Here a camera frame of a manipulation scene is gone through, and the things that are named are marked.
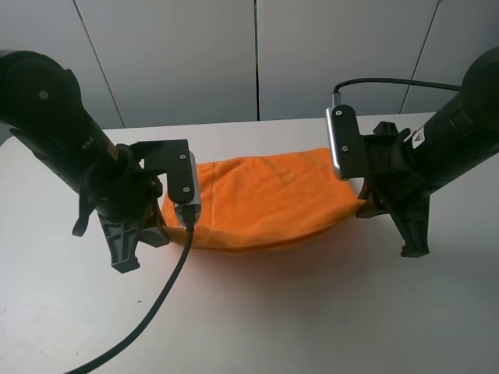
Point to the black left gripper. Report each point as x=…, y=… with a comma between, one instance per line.
x=123, y=194

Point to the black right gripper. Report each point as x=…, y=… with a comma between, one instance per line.
x=396, y=181

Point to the orange terry towel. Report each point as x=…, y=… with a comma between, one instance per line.
x=270, y=202

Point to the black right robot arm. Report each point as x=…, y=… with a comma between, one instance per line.
x=464, y=132

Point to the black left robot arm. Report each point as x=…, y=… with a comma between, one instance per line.
x=42, y=103

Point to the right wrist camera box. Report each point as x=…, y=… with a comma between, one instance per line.
x=347, y=147

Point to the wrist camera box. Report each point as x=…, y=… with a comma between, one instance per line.
x=347, y=147
x=173, y=158

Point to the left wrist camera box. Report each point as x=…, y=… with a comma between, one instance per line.
x=173, y=158

